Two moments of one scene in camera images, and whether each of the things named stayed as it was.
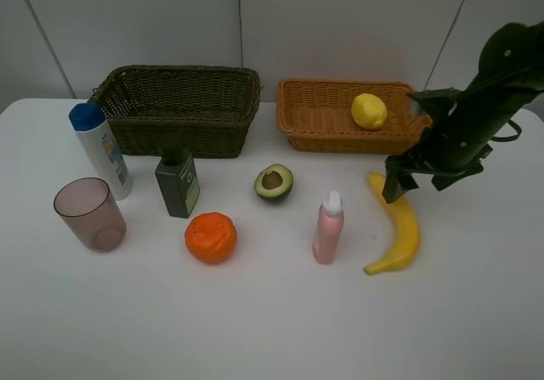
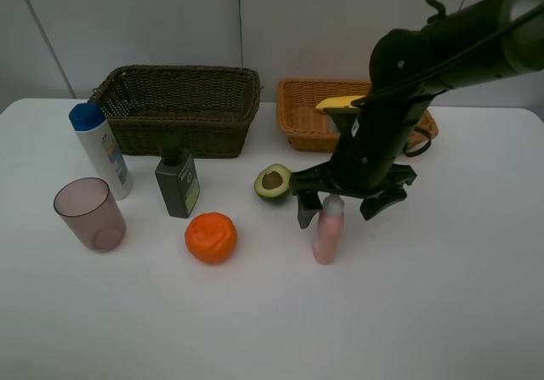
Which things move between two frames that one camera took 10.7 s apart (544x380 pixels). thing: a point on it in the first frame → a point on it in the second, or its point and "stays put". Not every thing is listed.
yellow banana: (410, 227) → (335, 102)
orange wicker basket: (315, 115) stays put
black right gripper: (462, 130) → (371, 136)
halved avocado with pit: (273, 184) stays put
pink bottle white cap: (329, 229) stays put
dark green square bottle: (177, 178) stays put
